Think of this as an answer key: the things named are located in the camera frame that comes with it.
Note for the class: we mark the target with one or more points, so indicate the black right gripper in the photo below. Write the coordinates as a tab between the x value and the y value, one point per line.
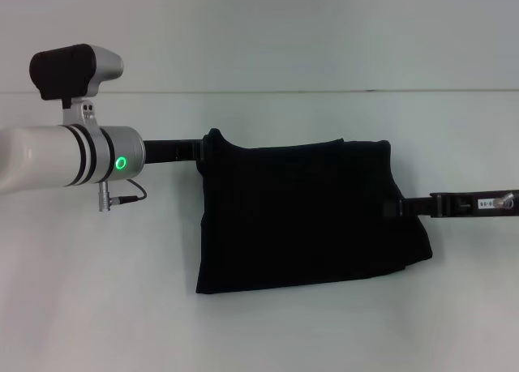
470	204

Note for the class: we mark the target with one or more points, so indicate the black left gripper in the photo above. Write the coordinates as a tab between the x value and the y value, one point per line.
166	151

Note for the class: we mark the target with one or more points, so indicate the black shirt with FREE print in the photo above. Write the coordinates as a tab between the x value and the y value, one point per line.
304	226

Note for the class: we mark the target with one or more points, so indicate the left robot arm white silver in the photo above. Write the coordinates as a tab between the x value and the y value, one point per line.
61	157

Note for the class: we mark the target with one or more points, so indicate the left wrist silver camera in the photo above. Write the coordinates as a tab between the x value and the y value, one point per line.
73	70

